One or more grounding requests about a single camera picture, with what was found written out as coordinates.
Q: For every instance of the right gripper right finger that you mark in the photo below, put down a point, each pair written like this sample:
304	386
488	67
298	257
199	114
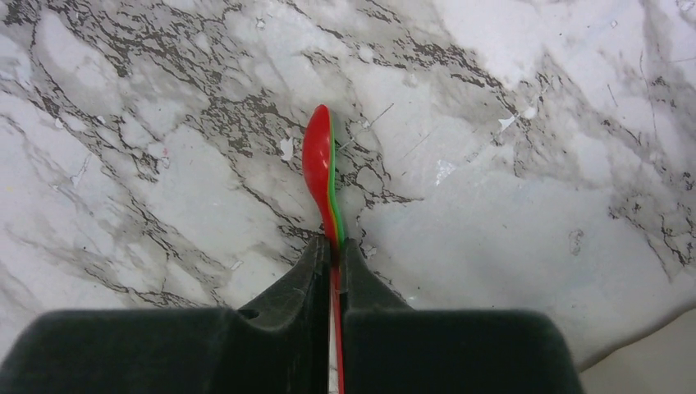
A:
389	347

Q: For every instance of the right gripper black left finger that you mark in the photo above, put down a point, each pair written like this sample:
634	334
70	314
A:
276	343

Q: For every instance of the red plastic spoon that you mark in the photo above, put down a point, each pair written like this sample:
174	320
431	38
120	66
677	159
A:
319	170

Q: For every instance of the beige plastic bin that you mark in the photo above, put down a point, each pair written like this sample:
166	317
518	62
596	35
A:
663	362

